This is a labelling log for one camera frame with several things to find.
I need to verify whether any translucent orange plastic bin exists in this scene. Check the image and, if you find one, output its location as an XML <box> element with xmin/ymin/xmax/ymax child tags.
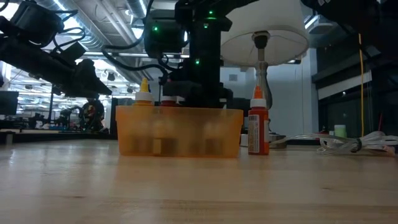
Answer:
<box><xmin>115</xmin><ymin>105</ymin><xmax>244</xmax><ymax>159</ymax></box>

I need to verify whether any silver ceiling duct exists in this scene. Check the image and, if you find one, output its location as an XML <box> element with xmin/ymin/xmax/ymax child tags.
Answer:
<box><xmin>46</xmin><ymin>0</ymin><xmax>147</xmax><ymax>83</ymax></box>

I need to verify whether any tall yellow-capped food coloring bottle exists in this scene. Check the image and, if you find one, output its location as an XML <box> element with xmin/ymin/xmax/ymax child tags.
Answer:
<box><xmin>134</xmin><ymin>77</ymin><xmax>155</xmax><ymax>106</ymax></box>

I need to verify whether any person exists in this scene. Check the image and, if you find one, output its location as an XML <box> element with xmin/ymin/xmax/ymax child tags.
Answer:
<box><xmin>79</xmin><ymin>98</ymin><xmax>106</xmax><ymax>131</ymax></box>

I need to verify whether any clear bundled lamp cord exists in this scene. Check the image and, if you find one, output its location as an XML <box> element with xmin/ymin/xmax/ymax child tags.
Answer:
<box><xmin>269</xmin><ymin>130</ymin><xmax>398</xmax><ymax>156</ymax></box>

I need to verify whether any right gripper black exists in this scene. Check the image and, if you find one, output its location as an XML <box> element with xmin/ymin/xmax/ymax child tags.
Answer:
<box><xmin>163</xmin><ymin>60</ymin><xmax>233</xmax><ymax>108</ymax></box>

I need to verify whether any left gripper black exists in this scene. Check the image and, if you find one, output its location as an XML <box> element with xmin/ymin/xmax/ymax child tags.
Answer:
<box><xmin>46</xmin><ymin>60</ymin><xmax>112</xmax><ymax>97</ymax></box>

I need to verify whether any tall pink-capped food coloring bottle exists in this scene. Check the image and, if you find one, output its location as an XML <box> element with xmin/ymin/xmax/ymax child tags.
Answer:
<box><xmin>160</xmin><ymin>95</ymin><xmax>178</xmax><ymax>108</ymax></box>

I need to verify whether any ceiling light bar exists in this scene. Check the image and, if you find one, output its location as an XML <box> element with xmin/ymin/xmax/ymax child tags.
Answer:
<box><xmin>83</xmin><ymin>51</ymin><xmax>187</xmax><ymax>60</ymax></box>

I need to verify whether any black monitor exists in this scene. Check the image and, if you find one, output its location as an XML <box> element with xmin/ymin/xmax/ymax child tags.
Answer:
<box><xmin>0</xmin><ymin>90</ymin><xmax>19</xmax><ymax>115</ymax></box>

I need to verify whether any pale green cup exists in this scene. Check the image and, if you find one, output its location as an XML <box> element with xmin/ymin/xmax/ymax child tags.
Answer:
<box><xmin>334</xmin><ymin>124</ymin><xmax>347</xmax><ymax>139</ymax></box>

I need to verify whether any tall orange-capped food coloring bottle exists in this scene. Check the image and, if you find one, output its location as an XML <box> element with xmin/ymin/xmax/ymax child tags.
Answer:
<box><xmin>248</xmin><ymin>85</ymin><xmax>270</xmax><ymax>156</ymax></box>

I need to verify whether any dark workbench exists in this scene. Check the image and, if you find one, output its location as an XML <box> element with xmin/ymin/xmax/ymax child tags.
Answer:
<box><xmin>0</xmin><ymin>129</ymin><xmax>118</xmax><ymax>144</ymax></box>

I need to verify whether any white shade silver table lamp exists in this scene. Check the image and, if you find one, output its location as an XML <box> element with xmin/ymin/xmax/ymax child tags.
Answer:
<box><xmin>219</xmin><ymin>0</ymin><xmax>310</xmax><ymax>149</ymax></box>

